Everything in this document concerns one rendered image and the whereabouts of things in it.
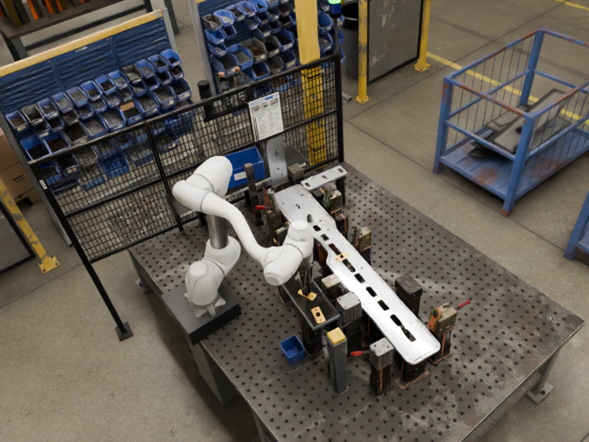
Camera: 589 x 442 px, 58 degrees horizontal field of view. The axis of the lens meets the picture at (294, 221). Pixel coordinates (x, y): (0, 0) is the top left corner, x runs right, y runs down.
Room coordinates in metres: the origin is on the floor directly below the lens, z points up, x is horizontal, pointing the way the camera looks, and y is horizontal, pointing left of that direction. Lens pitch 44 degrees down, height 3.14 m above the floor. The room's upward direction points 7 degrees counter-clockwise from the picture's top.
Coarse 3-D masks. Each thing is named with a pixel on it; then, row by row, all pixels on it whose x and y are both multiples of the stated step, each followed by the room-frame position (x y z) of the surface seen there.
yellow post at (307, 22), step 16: (304, 0) 3.04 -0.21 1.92; (304, 16) 3.04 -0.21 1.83; (304, 32) 3.04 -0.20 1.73; (304, 48) 3.04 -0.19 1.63; (320, 64) 3.07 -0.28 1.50; (320, 80) 3.07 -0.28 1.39; (304, 96) 3.10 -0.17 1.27; (320, 112) 3.06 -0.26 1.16; (320, 128) 3.06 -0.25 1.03; (320, 160) 3.05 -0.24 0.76
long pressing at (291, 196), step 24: (288, 192) 2.48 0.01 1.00; (288, 216) 2.27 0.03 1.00; (312, 216) 2.24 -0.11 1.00; (336, 240) 2.03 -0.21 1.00; (336, 264) 1.86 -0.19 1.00; (360, 264) 1.84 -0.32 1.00; (360, 288) 1.68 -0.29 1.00; (384, 288) 1.66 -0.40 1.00; (384, 312) 1.52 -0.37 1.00; (408, 312) 1.50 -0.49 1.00; (384, 336) 1.39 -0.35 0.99; (432, 336) 1.35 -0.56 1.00; (408, 360) 1.24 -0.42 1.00
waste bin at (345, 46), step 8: (344, 8) 5.75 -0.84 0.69; (352, 8) 5.80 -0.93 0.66; (344, 16) 5.72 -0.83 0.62; (352, 16) 5.78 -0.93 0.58; (344, 24) 5.45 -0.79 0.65; (352, 24) 5.38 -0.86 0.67; (344, 32) 5.49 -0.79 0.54; (352, 32) 5.41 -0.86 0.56; (344, 40) 5.50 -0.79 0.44; (352, 40) 5.41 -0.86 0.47; (344, 48) 5.51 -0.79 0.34; (352, 48) 5.42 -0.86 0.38; (352, 56) 5.43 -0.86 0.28; (344, 64) 5.54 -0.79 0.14; (352, 64) 5.43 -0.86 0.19; (344, 72) 5.56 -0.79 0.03; (352, 72) 5.44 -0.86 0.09
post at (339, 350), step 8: (336, 344) 1.29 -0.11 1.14; (344, 344) 1.29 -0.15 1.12; (336, 352) 1.28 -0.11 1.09; (344, 352) 1.29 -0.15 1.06; (336, 360) 1.28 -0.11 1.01; (344, 360) 1.30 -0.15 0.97; (336, 368) 1.28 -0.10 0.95; (344, 368) 1.30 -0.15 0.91; (336, 376) 1.28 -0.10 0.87; (344, 376) 1.30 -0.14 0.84; (336, 384) 1.29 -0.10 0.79; (344, 384) 1.30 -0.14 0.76; (336, 392) 1.29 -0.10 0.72; (344, 392) 1.29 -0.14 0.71
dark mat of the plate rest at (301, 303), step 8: (296, 272) 1.70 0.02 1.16; (288, 280) 1.66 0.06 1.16; (288, 288) 1.61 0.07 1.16; (296, 288) 1.60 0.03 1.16; (312, 288) 1.59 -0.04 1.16; (296, 296) 1.55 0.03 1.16; (304, 296) 1.55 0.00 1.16; (312, 296) 1.54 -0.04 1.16; (320, 296) 1.53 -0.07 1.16; (304, 304) 1.50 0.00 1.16; (312, 304) 1.50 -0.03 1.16; (320, 304) 1.49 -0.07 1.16; (328, 304) 1.48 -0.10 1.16; (304, 312) 1.46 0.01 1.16; (328, 312) 1.44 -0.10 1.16; (336, 312) 1.44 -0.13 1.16; (312, 320) 1.41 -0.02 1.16; (320, 320) 1.40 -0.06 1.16
